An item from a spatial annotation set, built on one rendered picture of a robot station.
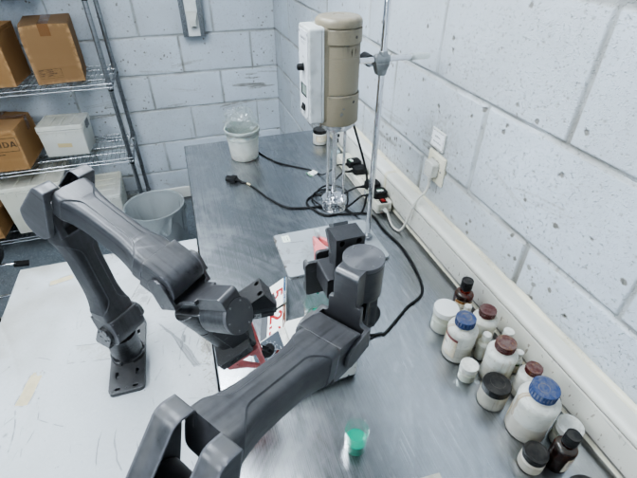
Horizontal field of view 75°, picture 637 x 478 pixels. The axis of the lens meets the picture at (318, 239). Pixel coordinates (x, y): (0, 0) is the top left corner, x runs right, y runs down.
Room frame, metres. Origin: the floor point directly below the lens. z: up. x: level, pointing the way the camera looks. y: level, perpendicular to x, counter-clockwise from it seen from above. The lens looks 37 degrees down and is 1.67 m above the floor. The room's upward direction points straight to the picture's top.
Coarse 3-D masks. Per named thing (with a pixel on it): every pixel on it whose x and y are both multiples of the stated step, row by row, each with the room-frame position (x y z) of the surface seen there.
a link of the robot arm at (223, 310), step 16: (160, 288) 0.44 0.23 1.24; (192, 288) 0.47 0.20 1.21; (208, 288) 0.46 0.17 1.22; (224, 288) 0.45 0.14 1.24; (160, 304) 0.45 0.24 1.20; (176, 304) 0.44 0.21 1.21; (192, 304) 0.43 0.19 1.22; (208, 304) 0.43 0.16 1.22; (224, 304) 0.42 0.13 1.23; (240, 304) 0.44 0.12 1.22; (208, 320) 0.42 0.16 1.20; (224, 320) 0.41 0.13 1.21; (240, 320) 0.42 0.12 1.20
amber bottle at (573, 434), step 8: (568, 432) 0.36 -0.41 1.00; (576, 432) 0.36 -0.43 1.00; (560, 440) 0.36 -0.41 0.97; (568, 440) 0.35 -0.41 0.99; (576, 440) 0.34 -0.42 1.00; (552, 448) 0.36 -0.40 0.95; (560, 448) 0.35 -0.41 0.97; (568, 448) 0.35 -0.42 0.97; (576, 448) 0.35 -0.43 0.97; (552, 456) 0.35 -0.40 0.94; (560, 456) 0.34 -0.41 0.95; (568, 456) 0.34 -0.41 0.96; (576, 456) 0.34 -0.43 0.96; (552, 464) 0.34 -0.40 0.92; (560, 464) 0.34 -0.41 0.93; (568, 464) 0.33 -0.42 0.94; (560, 472) 0.33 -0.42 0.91
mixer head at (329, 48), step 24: (312, 24) 0.96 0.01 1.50; (336, 24) 0.93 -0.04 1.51; (360, 24) 0.95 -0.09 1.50; (312, 48) 0.92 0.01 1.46; (336, 48) 0.93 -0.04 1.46; (312, 72) 0.92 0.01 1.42; (336, 72) 0.93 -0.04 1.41; (312, 96) 0.92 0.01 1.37; (336, 96) 0.93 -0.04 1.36; (312, 120) 0.92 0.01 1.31; (336, 120) 0.92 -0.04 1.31
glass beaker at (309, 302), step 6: (306, 294) 0.61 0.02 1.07; (312, 294) 0.61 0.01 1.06; (318, 294) 0.62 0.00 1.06; (324, 294) 0.61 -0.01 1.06; (300, 300) 0.59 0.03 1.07; (306, 300) 0.60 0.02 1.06; (312, 300) 0.61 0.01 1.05; (318, 300) 0.62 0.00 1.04; (324, 300) 0.61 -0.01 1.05; (306, 306) 0.60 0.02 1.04; (312, 306) 0.61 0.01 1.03; (306, 312) 0.57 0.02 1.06
